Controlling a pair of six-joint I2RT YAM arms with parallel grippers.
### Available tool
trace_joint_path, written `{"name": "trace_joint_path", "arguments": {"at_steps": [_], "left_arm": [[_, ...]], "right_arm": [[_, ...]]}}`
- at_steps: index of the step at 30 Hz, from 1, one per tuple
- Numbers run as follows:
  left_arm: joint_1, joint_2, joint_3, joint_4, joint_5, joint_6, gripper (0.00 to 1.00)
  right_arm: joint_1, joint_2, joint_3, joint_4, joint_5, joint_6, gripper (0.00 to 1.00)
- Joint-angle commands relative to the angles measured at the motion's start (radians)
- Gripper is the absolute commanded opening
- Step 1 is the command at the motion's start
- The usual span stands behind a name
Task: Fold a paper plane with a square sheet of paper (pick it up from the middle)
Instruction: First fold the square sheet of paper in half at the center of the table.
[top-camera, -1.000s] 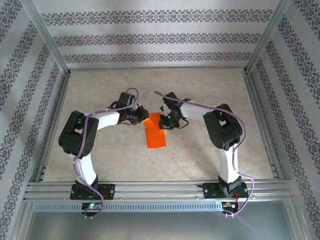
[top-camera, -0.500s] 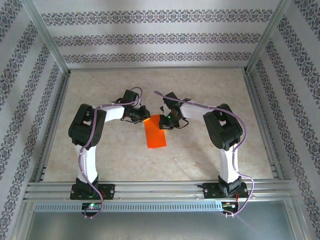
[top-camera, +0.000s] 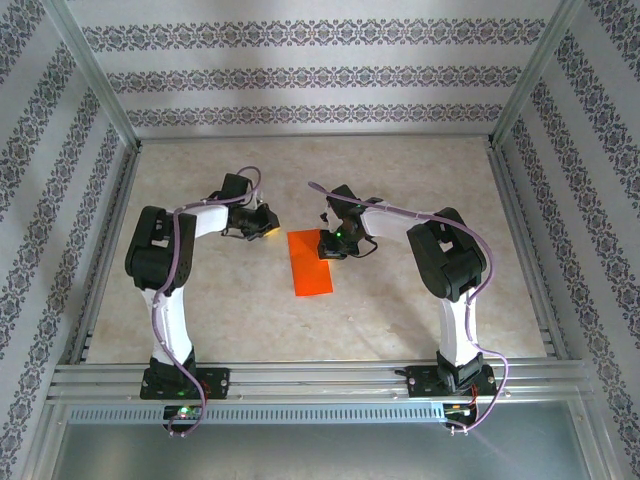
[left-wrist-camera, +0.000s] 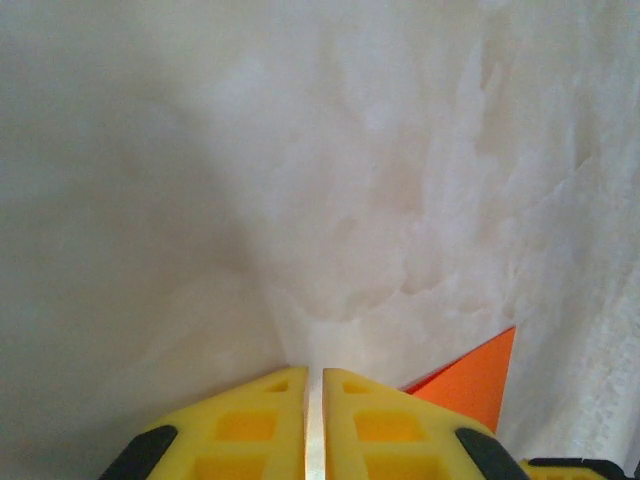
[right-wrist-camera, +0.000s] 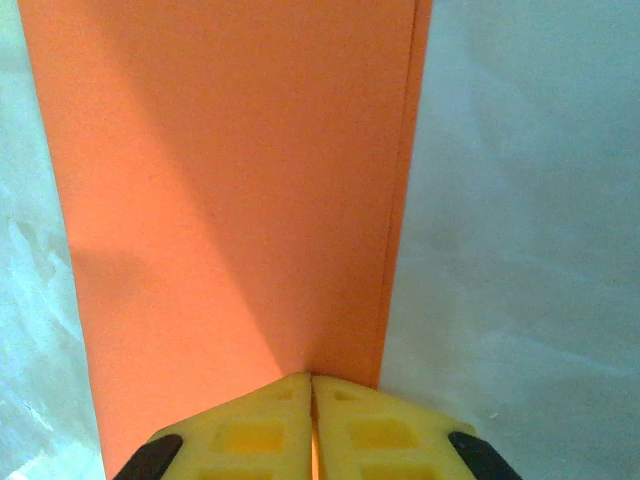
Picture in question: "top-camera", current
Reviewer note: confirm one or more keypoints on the orange paper sheet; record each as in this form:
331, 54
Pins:
310, 275

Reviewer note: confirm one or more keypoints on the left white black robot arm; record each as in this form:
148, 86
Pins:
157, 255

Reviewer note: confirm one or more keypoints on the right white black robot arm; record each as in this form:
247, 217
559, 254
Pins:
445, 260

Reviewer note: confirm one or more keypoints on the grey metal sheet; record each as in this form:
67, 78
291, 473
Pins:
320, 455

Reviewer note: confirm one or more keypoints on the controller board with green light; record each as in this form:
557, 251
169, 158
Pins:
182, 412

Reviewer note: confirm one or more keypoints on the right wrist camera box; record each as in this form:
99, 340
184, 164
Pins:
345, 197

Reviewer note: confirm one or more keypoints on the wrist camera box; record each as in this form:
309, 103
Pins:
345, 197
235, 187

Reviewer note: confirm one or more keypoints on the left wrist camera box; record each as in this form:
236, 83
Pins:
235, 187

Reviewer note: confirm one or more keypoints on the thin aluminium table-edge rail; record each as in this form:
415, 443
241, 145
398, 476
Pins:
315, 137

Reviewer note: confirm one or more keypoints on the long aluminium mounting rail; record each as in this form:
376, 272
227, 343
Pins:
320, 380

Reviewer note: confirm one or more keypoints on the aluminium side rail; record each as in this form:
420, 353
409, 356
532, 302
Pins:
116, 220
511, 200

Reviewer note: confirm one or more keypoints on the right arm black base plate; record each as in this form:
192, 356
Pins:
422, 382

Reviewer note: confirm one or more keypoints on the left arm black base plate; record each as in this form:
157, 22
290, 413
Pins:
220, 385

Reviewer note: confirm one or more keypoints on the aluminium frame post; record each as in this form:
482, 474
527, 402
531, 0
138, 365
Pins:
96, 75
536, 75

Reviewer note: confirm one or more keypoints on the aluminium frame bar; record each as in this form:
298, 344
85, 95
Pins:
593, 440
44, 440

